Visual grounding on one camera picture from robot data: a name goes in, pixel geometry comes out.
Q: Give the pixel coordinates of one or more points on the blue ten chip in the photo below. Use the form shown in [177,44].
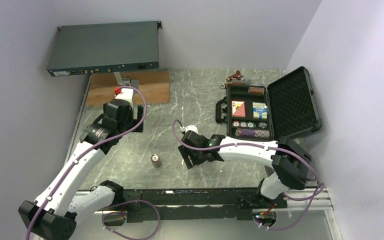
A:
[243,124]

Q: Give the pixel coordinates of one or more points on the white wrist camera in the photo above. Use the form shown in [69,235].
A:
[191,127]
[126,93]

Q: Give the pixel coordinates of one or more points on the blue orange chip stack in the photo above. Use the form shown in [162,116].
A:
[262,125]

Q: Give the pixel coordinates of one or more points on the green twenty chip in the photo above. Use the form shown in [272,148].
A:
[251,124]

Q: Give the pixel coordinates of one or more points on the blue playing card deck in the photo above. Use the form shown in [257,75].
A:
[258,104]

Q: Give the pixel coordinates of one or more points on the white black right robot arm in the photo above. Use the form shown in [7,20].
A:
[289,162]

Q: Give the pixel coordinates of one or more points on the red playing card deck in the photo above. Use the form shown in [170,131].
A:
[238,109]

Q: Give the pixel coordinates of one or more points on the black aluminium mounting rail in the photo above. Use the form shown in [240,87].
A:
[242,204]

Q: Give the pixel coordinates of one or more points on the clear round plastic disc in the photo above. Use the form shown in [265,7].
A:
[260,113]

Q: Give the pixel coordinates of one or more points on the brown wooden board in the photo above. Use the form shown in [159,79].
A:
[154,85]

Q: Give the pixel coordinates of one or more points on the red five chip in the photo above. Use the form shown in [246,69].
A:
[236,123]

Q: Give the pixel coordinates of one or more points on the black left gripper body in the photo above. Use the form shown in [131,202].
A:
[128,124]

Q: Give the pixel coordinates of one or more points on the silver metal stand bracket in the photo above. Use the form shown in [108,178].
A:
[125,81]

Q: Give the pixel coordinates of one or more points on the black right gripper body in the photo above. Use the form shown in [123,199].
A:
[196,157]

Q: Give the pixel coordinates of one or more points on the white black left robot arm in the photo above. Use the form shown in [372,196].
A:
[56,212]

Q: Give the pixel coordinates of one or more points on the black poker set case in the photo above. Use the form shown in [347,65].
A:
[291,105]

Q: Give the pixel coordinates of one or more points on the poker chips row in case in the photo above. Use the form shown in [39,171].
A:
[252,133]

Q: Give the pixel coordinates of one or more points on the poker chip roll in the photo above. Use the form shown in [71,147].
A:
[256,90]

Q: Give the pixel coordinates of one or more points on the dark green rack unit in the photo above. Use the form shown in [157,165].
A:
[105,48]

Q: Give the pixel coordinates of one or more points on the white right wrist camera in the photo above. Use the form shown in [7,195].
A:
[191,127]

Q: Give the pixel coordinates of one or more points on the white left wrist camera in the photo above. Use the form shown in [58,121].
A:
[126,93]

